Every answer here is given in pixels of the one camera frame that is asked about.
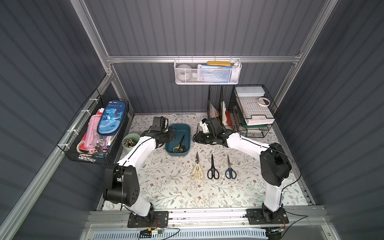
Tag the black wire desk organizer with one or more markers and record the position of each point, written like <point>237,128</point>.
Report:
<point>223,97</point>

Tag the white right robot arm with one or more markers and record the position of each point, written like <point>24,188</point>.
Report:
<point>275,164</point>

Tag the black handled scissors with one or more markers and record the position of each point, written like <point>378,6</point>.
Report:
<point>212,172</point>

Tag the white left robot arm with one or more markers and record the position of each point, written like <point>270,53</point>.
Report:
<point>121,182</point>

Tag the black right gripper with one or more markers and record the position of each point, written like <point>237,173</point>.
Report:
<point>200,138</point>

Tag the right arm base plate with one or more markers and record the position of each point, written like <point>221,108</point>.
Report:
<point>264,216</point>

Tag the red book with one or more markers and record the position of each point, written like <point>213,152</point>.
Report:
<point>228,120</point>

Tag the white mesh hanging basket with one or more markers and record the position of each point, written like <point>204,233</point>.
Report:
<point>235,76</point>

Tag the green pen cup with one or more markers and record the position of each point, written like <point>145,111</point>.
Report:
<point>130,141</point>

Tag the blue card pack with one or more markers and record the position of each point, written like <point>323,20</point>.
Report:
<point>214,74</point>

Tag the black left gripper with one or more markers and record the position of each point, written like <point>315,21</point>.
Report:
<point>169,135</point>

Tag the blue handled scissors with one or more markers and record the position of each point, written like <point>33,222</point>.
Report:
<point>230,172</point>

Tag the white paper stack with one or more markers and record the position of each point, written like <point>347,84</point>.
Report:
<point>259,121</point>

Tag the blue shark pencil case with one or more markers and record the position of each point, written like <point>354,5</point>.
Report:
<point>112,118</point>

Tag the light blue pencil box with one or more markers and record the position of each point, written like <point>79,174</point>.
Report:
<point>249,91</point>

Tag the black wire wall basket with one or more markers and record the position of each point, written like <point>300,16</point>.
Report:
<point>72,143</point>

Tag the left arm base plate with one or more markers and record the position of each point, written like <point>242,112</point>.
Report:
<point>154,219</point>

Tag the cream kitchen shears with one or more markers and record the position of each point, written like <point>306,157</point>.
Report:
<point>197,173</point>

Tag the teal storage box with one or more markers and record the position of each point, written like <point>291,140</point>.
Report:
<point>180,130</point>

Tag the pink pencil case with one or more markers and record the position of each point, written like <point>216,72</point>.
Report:
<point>92,136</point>

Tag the white tape roll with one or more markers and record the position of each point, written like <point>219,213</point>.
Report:
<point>183,73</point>

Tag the yellow black scissors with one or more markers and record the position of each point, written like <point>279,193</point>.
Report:
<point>181,147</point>

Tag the checkered notebook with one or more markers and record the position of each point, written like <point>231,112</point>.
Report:
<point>255,106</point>

